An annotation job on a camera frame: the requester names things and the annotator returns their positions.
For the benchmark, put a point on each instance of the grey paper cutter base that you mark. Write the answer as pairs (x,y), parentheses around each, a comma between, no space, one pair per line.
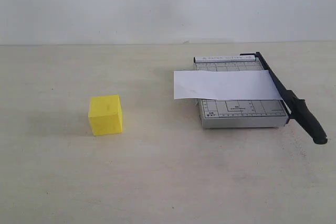
(220,114)

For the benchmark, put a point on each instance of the yellow cube block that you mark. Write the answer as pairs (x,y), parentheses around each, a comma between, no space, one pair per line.
(105,115)

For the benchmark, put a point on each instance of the white paper sheet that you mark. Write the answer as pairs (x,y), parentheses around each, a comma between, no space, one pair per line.
(225,85)

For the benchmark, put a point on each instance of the black cutter blade arm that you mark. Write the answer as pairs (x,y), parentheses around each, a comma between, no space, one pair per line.
(298,108)

